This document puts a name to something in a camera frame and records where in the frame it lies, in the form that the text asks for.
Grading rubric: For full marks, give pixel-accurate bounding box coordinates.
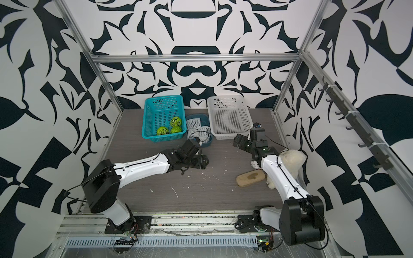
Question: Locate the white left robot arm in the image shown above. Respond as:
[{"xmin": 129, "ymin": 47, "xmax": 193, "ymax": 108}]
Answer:
[{"xmin": 81, "ymin": 140, "xmax": 209, "ymax": 232}]

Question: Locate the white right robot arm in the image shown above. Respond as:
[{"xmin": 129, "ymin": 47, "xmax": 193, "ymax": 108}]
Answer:
[{"xmin": 233, "ymin": 129, "xmax": 327, "ymax": 246}]

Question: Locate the white foam net middle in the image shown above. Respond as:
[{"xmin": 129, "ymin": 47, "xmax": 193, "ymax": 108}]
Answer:
[{"xmin": 194, "ymin": 126, "xmax": 211, "ymax": 139}]

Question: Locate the green custard apple right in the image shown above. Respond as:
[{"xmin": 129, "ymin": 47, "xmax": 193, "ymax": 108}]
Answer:
[{"xmin": 170, "ymin": 126, "xmax": 182, "ymax": 134}]

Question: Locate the green custard apple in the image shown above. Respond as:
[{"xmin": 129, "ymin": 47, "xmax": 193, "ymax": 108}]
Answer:
[
  {"xmin": 170, "ymin": 126, "xmax": 182, "ymax": 134},
  {"xmin": 170, "ymin": 116, "xmax": 182, "ymax": 127},
  {"xmin": 157, "ymin": 126, "xmax": 169, "ymax": 135}
]

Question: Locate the white foam net back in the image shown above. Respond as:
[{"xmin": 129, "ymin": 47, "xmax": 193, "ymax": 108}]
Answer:
[{"xmin": 186, "ymin": 118, "xmax": 202, "ymax": 130}]

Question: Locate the green custard apple upper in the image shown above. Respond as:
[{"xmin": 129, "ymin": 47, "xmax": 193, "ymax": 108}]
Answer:
[{"xmin": 170, "ymin": 116, "xmax": 182, "ymax": 127}]

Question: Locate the green custard apple front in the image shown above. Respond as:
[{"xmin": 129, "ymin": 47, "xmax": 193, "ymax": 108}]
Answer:
[{"xmin": 157, "ymin": 126, "xmax": 169, "ymax": 135}]

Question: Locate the tan sponge block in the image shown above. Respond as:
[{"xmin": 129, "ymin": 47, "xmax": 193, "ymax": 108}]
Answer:
[{"xmin": 236, "ymin": 169, "xmax": 266, "ymax": 188}]

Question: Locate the white perforated plastic basket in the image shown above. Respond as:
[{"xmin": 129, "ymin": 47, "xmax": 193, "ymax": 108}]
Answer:
[{"xmin": 206, "ymin": 95, "xmax": 253, "ymax": 140}]

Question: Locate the dark teal small tray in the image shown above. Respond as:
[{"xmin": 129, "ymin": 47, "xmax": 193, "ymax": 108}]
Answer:
[{"xmin": 186, "ymin": 114, "xmax": 213, "ymax": 148}]

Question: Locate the white plush toy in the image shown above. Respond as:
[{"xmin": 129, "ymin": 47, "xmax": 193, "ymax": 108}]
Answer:
[{"xmin": 250, "ymin": 149, "xmax": 307, "ymax": 182}]

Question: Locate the teal perforated plastic basket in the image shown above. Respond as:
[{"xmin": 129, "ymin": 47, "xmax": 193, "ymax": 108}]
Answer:
[{"xmin": 142, "ymin": 95, "xmax": 187, "ymax": 143}]

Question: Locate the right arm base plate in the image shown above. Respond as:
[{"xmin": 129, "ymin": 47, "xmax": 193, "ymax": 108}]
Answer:
[{"xmin": 234, "ymin": 215, "xmax": 268, "ymax": 233}]

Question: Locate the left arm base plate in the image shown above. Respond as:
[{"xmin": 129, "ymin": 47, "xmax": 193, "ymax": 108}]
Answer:
[{"xmin": 104, "ymin": 216, "xmax": 153, "ymax": 235}]

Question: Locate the black wall hook rail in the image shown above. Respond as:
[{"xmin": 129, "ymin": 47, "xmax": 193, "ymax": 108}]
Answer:
[{"xmin": 319, "ymin": 78, "xmax": 394, "ymax": 170}]

